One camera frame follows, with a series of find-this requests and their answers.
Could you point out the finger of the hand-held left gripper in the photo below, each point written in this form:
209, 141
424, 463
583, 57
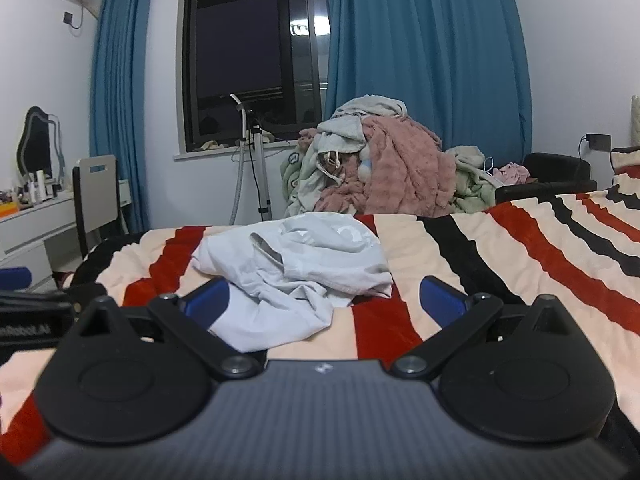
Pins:
14, 279

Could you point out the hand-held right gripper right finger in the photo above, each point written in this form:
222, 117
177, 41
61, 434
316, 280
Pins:
440, 302

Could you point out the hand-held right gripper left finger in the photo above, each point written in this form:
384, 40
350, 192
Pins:
207, 302

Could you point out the pale blue shirt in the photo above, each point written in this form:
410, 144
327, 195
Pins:
310, 260

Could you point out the white dresser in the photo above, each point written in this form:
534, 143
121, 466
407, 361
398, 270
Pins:
30, 232

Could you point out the striped fleece blanket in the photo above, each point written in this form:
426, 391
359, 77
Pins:
500, 260

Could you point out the cosmetic bottles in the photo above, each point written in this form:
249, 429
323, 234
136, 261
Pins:
42, 185

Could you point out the grey backed chair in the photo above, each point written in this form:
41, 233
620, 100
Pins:
97, 195

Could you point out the pale green cloth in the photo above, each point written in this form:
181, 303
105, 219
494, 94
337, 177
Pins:
470, 180

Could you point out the wavy black mirror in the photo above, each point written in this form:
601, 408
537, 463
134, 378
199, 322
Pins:
35, 145

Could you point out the pink fluffy blanket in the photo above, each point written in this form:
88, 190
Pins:
405, 170

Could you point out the silver tripod stand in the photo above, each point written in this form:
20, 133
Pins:
260, 175

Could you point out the small pink cloth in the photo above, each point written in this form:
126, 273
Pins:
512, 172

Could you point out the green printed blanket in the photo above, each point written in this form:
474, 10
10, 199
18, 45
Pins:
300, 180

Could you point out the black armchair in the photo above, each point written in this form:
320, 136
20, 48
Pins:
550, 175

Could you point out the grey garment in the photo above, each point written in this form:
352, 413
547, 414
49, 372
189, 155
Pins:
350, 127

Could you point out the narrow blue curtain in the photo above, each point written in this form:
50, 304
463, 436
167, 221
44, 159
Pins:
120, 110

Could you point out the striped pillow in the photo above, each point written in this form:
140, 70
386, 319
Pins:
627, 162

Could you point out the dark framed window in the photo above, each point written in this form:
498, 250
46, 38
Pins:
240, 60

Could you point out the wide blue curtain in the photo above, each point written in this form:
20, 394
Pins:
430, 50

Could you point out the black wall charger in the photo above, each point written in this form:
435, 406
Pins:
597, 141

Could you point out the wall socket with plug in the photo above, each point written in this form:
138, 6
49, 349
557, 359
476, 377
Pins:
71, 18

